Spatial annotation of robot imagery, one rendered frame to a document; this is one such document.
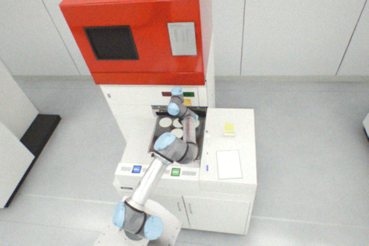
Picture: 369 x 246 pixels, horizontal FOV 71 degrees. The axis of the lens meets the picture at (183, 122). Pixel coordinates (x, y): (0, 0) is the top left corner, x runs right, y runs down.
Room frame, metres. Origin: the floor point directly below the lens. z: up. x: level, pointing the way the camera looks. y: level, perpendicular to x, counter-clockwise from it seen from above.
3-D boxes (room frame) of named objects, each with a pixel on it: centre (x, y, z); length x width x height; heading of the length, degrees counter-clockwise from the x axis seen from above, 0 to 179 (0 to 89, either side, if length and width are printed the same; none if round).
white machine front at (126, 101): (1.51, 0.19, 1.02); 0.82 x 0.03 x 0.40; 74
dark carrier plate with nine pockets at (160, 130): (1.24, 0.06, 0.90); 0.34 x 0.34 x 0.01; 74
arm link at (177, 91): (1.31, 0.01, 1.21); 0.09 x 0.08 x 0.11; 161
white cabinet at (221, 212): (1.12, 0.01, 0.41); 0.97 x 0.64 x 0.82; 74
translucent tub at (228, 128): (1.10, -0.30, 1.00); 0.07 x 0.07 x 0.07; 75
